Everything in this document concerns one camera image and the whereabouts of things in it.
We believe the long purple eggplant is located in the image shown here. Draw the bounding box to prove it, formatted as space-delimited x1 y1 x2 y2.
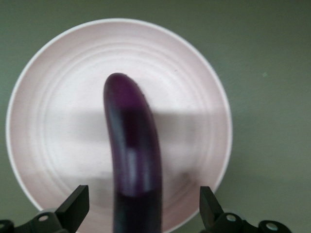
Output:
103 72 163 233

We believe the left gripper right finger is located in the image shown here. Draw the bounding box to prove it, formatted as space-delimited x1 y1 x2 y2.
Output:
200 186 291 233

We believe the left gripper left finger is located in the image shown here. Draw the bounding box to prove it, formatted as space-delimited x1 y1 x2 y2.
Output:
0 185 89 233

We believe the pale pink round plate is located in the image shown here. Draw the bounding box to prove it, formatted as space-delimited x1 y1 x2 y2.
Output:
5 19 234 233

